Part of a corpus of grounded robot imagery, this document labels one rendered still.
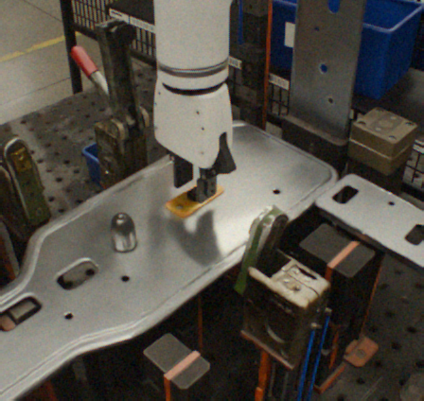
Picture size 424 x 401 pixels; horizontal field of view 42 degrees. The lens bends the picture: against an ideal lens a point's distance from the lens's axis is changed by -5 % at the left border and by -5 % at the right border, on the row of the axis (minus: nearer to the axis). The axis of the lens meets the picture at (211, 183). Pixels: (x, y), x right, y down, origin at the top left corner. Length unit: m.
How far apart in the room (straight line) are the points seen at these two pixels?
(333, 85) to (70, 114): 0.89
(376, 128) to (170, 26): 0.38
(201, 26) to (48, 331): 0.37
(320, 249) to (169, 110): 0.27
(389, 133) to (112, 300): 0.46
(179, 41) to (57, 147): 0.89
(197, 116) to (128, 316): 0.24
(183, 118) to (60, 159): 0.78
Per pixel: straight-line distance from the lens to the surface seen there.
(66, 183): 1.34
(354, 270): 0.74
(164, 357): 0.62
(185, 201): 0.78
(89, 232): 0.75
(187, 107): 0.67
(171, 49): 0.63
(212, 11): 0.61
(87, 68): 0.87
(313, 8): 0.88
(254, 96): 1.05
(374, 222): 0.78
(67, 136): 1.51
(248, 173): 0.83
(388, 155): 0.85
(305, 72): 0.92
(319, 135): 0.93
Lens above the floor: 1.51
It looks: 38 degrees down
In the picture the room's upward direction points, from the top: straight up
